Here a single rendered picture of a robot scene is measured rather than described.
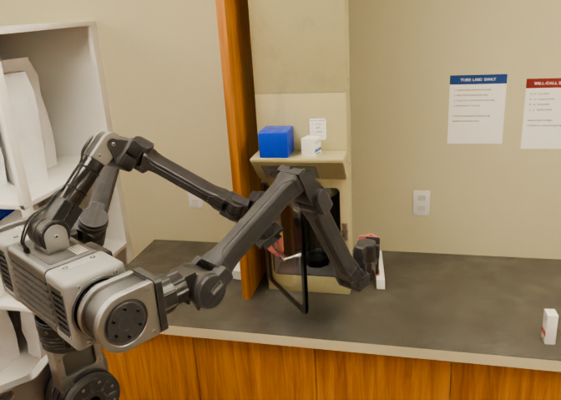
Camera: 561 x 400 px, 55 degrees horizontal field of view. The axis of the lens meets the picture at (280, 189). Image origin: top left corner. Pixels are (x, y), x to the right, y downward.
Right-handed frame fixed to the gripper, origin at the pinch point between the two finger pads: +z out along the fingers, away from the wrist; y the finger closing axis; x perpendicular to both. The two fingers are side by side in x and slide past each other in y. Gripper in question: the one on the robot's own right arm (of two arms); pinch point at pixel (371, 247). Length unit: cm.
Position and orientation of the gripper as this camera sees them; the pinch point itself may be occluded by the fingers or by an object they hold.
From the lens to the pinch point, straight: 188.3
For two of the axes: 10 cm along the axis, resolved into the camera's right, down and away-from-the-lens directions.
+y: -0.5, -9.5, -3.2
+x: -9.7, -0.3, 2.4
